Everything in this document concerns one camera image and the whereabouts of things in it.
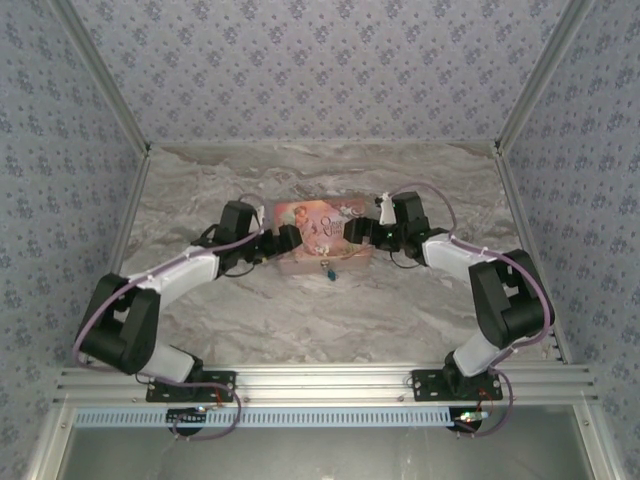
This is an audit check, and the pink decorated tin box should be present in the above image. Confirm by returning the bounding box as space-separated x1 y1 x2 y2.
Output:
272 197 374 278

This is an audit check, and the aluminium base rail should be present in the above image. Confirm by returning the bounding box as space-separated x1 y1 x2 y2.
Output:
54 364 599 407

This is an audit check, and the grey metal panel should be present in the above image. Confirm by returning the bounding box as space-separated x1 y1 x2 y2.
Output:
62 407 599 480

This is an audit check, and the slotted light blue cable duct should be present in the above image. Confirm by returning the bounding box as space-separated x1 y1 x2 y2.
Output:
74 406 457 429

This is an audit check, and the aluminium table side rail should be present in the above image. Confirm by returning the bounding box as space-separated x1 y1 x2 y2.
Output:
87 149 152 321
493 144 571 366

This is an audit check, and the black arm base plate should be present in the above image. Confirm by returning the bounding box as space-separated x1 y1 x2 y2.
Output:
145 369 238 404
410 368 504 404

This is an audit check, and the small circuit board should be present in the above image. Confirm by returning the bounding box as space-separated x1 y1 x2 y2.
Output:
167 407 209 427
452 407 489 432

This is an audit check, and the aluminium frame post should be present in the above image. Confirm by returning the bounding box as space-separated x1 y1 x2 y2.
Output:
49 0 152 157
493 0 597 154

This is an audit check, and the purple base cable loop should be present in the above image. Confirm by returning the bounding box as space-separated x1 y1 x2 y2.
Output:
452 367 514 439
149 382 243 443

